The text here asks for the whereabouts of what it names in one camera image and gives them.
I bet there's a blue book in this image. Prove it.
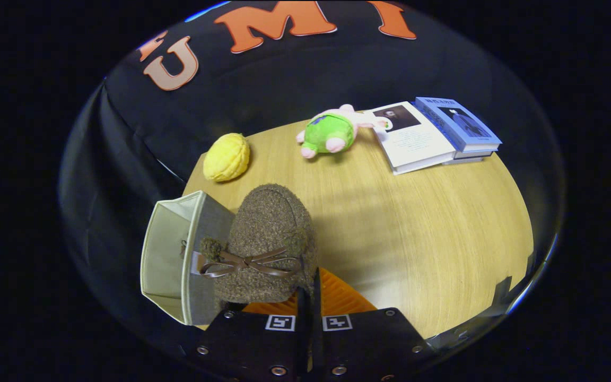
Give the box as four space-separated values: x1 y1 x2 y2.
414 97 502 165

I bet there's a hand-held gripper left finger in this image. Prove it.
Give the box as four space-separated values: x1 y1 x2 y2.
184 286 309 382

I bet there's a beige fabric storage box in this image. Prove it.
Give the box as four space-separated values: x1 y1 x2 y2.
140 190 237 326

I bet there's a green and pink plush toy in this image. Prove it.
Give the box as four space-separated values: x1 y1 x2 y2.
296 104 391 159

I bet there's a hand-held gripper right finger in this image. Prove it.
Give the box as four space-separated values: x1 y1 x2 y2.
311 267 436 382

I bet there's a white book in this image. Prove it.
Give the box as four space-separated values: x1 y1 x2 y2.
372 101 457 176

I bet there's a yellow plush bun toy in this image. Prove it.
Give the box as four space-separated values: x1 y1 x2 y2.
203 133 251 183

